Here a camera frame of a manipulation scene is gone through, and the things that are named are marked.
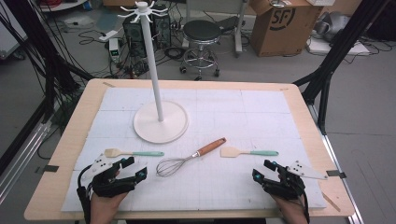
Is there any white device green display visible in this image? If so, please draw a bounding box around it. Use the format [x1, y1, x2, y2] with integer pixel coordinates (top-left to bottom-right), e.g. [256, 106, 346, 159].
[108, 37, 121, 63]

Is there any white metal stand leg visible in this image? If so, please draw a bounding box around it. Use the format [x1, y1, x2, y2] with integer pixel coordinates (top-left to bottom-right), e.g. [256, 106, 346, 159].
[233, 0, 249, 58]

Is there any thin wooden stick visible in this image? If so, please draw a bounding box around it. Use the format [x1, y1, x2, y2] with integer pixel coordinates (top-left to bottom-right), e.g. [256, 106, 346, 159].
[321, 192, 342, 213]

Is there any white gridded mat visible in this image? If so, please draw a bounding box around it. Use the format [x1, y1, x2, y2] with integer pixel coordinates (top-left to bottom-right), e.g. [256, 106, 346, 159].
[61, 87, 327, 213]

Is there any wire whisk wooden handle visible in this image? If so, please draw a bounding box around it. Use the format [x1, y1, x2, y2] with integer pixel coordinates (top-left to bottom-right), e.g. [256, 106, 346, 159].
[155, 137, 227, 178]

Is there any wooden spatula green handle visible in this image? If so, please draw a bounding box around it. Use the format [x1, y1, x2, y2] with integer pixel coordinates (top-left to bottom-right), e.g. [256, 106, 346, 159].
[219, 146, 279, 159]
[104, 147, 165, 159]

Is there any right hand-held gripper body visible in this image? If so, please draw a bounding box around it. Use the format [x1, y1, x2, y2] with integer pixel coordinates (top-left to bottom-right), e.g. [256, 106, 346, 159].
[263, 160, 329, 200]

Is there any black cable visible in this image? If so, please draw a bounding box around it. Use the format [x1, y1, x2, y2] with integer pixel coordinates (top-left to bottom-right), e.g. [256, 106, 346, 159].
[76, 163, 94, 224]
[299, 186, 311, 224]

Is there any white hook rack stand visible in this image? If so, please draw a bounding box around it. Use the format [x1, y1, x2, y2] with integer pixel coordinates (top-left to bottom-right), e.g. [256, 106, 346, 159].
[117, 0, 190, 145]

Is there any white power strip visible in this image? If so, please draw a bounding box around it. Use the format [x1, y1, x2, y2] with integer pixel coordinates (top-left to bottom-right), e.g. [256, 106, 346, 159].
[98, 30, 119, 43]

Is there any black computer tower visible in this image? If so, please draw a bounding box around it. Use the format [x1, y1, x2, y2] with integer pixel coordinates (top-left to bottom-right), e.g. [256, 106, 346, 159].
[121, 15, 148, 59]
[151, 4, 173, 49]

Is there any brown cardboard box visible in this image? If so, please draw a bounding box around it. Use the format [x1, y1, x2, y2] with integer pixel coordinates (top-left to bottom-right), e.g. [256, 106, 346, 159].
[249, 0, 325, 58]

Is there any aluminium rail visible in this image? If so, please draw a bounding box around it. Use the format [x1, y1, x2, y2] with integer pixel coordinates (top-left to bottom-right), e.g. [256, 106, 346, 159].
[0, 120, 53, 204]
[307, 104, 365, 224]

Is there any black tape strip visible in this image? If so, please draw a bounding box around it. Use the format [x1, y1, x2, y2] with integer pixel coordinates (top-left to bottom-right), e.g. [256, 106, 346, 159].
[42, 164, 60, 174]
[326, 169, 347, 179]

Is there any person's left hand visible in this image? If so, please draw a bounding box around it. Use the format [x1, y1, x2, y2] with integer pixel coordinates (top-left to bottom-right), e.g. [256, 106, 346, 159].
[91, 190, 129, 224]

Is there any grey bag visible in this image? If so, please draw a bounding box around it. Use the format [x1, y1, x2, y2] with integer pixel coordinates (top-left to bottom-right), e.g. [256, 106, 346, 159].
[313, 11, 352, 43]

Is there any black metal frame strut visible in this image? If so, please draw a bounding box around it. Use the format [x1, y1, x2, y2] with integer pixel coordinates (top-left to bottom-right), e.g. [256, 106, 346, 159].
[292, 0, 391, 135]
[0, 0, 95, 124]

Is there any white flat board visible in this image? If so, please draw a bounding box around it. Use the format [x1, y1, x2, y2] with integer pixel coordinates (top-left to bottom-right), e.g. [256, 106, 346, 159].
[305, 36, 372, 57]

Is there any black round stool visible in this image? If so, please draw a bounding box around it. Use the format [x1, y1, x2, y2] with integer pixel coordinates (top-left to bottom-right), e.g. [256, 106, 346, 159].
[179, 20, 222, 81]

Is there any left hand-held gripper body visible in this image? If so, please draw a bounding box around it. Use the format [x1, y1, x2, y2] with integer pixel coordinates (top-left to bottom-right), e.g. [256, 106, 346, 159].
[81, 153, 137, 199]

